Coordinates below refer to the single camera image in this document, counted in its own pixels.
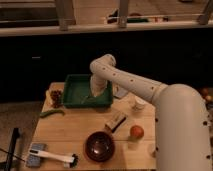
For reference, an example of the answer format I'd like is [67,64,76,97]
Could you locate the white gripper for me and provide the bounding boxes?
[90,75,107,97]

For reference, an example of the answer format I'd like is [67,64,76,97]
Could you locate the metal fork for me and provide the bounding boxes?
[82,96,94,102]

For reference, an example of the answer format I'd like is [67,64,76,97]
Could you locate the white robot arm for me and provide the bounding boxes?
[90,54,213,171]

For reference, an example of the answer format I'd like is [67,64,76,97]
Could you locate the green plastic tray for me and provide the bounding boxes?
[61,74,113,108]

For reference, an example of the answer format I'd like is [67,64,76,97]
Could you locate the grey blue cloth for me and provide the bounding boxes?
[114,86,128,99]

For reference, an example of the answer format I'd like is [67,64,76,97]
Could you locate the wooden block eraser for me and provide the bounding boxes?
[105,113,126,132]

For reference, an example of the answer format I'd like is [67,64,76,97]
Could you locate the bunch of red grapes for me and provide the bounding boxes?
[50,90,62,108]

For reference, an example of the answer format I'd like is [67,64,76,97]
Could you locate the white paper cup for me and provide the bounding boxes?
[133,97,146,111]

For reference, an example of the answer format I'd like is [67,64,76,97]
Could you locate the dark red bowl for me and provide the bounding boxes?
[85,131,115,162]

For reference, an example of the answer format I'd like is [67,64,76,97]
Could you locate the white dish brush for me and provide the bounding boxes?
[29,150,78,168]

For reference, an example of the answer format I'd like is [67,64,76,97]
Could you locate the metal cup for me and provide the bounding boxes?
[152,144,156,158]

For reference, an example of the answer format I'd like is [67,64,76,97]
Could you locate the white wooden railing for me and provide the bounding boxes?
[0,0,213,36]

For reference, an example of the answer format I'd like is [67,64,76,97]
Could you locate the black stand pole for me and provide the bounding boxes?
[4,128,20,171]

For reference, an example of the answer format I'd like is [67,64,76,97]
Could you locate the blue sponge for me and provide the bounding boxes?
[26,143,46,168]

